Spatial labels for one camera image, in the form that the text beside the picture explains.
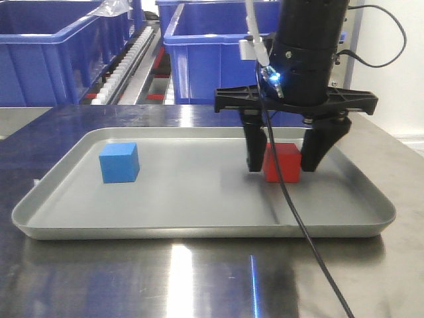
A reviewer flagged blue plastic bin rear right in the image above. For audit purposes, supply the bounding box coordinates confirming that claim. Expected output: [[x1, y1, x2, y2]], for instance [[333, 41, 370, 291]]
[[156, 1, 282, 36]]

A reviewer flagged grey metal tray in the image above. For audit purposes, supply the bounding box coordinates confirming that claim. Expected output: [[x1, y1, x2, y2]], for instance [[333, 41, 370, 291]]
[[12, 127, 396, 240]]

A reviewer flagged white usb cable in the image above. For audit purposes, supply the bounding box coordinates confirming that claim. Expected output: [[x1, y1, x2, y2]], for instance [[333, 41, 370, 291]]
[[244, 0, 271, 66]]

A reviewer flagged white roller track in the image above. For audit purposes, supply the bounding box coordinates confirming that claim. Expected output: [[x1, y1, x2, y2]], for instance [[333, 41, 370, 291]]
[[91, 26, 154, 105]]

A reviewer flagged blue plastic bin front right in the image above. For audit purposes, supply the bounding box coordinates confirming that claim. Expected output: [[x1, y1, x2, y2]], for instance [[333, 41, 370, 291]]
[[164, 3, 282, 105]]

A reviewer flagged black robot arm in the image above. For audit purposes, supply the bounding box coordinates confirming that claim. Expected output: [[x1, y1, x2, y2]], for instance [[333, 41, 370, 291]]
[[215, 1, 378, 172]]

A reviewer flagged clear plastic wrap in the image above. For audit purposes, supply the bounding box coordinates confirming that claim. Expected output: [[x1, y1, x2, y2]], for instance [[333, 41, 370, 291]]
[[90, 0, 132, 17]]

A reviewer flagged blue plastic bin front left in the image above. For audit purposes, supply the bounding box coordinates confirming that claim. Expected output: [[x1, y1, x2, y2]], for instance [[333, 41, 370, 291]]
[[1, 1, 144, 107]]

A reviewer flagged black cable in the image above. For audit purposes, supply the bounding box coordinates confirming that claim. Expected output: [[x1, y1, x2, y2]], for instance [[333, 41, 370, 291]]
[[254, 0, 407, 318]]

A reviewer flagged blue plastic bin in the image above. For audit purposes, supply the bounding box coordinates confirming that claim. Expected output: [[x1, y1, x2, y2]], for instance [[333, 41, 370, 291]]
[[1, 1, 144, 107], [164, 3, 282, 105], [156, 1, 282, 36]]

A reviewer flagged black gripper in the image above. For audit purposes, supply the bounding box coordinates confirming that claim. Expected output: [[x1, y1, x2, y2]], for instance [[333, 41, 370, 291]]
[[214, 39, 378, 172]]

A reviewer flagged blue cube block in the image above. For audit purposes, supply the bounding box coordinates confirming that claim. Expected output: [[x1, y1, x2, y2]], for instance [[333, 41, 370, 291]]
[[99, 142, 140, 184]]

